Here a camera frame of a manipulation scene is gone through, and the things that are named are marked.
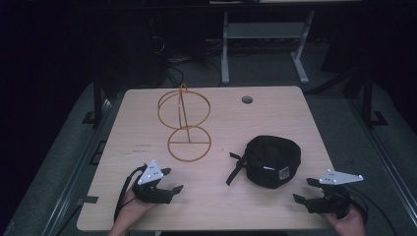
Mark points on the black metal stand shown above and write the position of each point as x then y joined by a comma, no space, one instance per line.
98,98
369,98

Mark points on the person's right hand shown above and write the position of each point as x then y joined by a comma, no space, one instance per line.
349,223

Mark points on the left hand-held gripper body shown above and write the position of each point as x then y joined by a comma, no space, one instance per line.
151,187

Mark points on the grey metal desk frame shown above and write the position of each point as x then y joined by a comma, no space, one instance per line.
262,32

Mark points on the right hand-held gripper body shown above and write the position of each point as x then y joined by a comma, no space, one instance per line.
334,193

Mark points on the person's left hand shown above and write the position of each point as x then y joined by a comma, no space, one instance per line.
132,209

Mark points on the black cap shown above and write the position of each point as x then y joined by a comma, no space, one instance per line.
267,162

